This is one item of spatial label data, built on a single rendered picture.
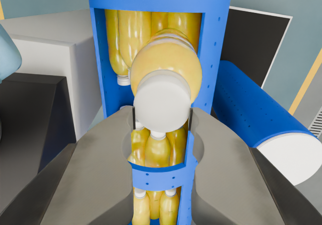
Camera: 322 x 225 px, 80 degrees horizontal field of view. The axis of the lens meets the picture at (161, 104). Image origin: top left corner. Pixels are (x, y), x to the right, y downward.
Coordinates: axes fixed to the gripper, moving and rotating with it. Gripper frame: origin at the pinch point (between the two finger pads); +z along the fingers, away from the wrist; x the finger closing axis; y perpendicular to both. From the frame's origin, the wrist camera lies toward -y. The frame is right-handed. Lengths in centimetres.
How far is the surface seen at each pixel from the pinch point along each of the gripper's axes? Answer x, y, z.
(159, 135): 0.1, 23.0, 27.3
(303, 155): 52, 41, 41
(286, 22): 84, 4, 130
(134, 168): -5.6, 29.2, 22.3
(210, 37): 8.6, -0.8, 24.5
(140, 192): -6, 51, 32
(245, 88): 43, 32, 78
